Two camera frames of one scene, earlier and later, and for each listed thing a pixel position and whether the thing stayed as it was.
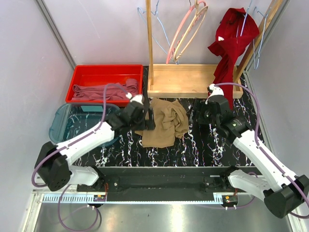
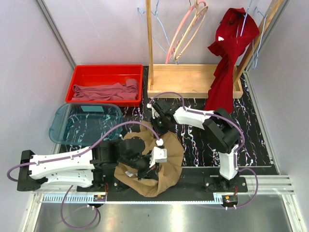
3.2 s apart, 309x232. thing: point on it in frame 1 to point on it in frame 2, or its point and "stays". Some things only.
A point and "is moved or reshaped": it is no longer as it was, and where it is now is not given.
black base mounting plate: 162,183 stays
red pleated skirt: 234,27 stays
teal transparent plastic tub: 67,119 stays
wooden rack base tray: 184,81 stays
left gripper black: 149,124 to 150,173
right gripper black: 200,106 to 157,129
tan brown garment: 171,121 is moved or reshaped
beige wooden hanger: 199,9 stays
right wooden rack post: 275,5 stays
